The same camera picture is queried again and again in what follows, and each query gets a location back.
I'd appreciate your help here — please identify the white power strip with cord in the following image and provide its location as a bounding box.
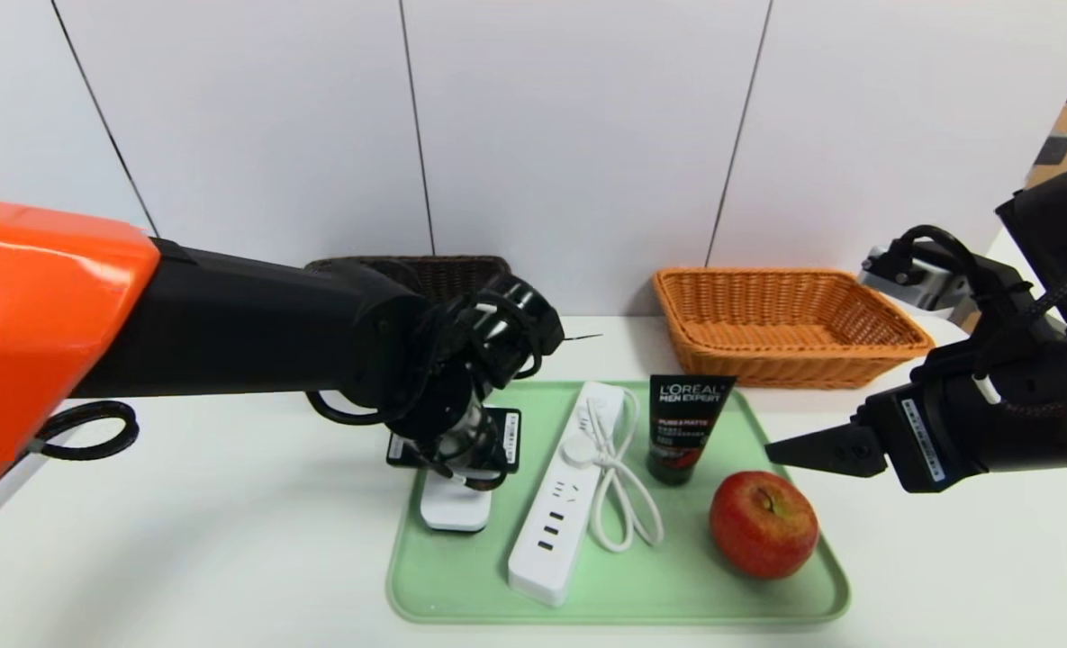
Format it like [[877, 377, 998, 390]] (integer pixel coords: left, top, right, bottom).
[[508, 382, 665, 606]]

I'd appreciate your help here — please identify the red apple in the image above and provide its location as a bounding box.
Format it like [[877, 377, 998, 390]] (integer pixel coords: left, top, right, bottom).
[[710, 471, 820, 580]]

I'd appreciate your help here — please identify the black L'Oreal tube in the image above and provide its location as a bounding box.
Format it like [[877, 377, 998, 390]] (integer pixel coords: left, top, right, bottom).
[[647, 374, 737, 487]]

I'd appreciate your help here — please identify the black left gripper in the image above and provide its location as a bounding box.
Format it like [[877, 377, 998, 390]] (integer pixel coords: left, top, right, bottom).
[[385, 406, 522, 479]]

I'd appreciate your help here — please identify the light green plastic tray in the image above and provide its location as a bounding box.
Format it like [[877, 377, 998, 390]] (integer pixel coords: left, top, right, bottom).
[[386, 380, 851, 625]]

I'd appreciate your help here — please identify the dark brown wicker basket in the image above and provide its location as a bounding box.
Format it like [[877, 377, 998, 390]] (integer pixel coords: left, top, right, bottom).
[[306, 256, 513, 307]]

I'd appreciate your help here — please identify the orange wicker basket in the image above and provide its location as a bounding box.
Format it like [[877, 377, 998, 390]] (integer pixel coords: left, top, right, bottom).
[[651, 267, 936, 391]]

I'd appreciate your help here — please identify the black right camera cable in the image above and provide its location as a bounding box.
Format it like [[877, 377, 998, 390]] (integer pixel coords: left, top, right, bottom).
[[893, 225, 1029, 311]]

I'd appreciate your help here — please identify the white oblong deli case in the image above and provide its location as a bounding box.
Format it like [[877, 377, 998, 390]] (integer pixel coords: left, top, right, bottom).
[[420, 468, 492, 534]]

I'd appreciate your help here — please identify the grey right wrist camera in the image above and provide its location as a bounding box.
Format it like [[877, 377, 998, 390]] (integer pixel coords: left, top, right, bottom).
[[860, 247, 971, 311]]

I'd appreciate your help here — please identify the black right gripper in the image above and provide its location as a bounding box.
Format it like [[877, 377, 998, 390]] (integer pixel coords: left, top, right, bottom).
[[764, 348, 1067, 493]]

